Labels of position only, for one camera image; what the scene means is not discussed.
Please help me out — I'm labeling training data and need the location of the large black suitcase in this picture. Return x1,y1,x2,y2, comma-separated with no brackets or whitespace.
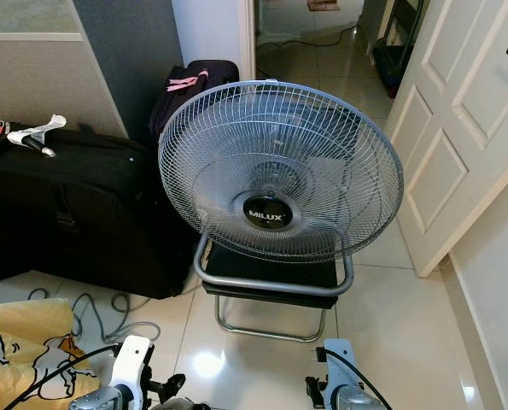
0,122,201,301

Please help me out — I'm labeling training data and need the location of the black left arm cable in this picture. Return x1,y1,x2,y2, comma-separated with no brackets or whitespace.
1,342,123,410

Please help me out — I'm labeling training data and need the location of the grey Milux floor fan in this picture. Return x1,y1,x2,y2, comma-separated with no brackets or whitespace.
158,79,405,343

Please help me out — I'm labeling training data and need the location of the small brown floor item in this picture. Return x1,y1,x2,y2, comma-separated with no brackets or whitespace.
306,0,342,12

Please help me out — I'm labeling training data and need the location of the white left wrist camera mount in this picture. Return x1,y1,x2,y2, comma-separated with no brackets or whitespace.
112,334,155,401

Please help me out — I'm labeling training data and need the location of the thin black floor cable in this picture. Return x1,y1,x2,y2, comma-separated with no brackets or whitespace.
258,24,361,50

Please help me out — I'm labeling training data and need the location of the dark purple upright suitcase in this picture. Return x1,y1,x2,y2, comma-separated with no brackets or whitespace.
149,60,241,148

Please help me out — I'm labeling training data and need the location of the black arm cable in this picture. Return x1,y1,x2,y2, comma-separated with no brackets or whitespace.
1,342,123,410
320,347,398,410

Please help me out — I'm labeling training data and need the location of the black hand trolley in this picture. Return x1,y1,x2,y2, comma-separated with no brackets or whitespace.
371,0,426,96

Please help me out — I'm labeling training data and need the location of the pink ribbon luggage tag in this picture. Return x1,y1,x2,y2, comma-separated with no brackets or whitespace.
166,73,211,94

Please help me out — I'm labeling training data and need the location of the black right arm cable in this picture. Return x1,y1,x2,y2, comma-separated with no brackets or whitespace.
320,347,398,410

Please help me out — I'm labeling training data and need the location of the yellow cartoon print blanket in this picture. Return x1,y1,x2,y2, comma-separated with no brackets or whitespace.
0,298,111,410

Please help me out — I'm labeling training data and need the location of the white panelled door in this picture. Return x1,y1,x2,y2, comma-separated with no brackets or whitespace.
383,0,508,278

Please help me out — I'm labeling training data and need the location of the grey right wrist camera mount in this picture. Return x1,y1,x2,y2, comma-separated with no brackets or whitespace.
324,337,362,401

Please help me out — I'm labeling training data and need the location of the grey floor cable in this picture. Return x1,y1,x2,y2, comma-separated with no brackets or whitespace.
0,287,179,346

